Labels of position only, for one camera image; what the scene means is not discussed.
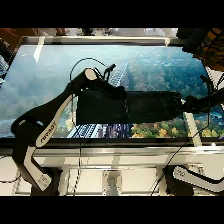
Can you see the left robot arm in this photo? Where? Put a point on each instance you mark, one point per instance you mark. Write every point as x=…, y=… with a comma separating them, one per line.
x=50, y=124

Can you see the dark blue jeans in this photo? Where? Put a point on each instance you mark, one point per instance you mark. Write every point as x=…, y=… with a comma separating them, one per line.
x=146, y=108

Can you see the yellow black checked shirt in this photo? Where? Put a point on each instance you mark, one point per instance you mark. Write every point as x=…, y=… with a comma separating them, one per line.
x=213, y=50

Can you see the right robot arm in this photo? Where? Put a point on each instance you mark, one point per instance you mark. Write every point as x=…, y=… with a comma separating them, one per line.
x=186, y=174

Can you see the black garment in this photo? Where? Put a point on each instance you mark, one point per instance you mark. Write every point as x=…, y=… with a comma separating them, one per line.
x=190, y=40

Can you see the silver frame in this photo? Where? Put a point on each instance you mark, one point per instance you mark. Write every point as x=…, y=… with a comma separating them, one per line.
x=113, y=151

